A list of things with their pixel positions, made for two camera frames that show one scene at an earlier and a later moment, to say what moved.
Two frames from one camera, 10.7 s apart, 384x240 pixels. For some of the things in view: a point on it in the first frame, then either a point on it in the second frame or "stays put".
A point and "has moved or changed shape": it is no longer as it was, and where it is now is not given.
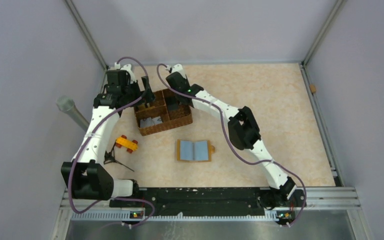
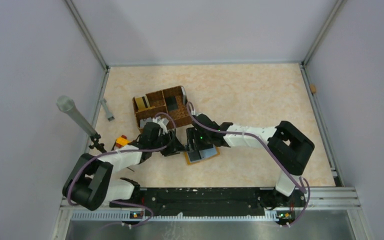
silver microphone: [66, 104] stays put
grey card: [149, 122] stays put
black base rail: [213, 201] stays put
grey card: [172, 104] -> [194, 155]
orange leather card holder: [196, 150] has moved or changed shape
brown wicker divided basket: [158, 107] stays put
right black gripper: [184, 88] -> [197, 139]
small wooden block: [313, 88] stays put
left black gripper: [149, 96] -> [174, 145]
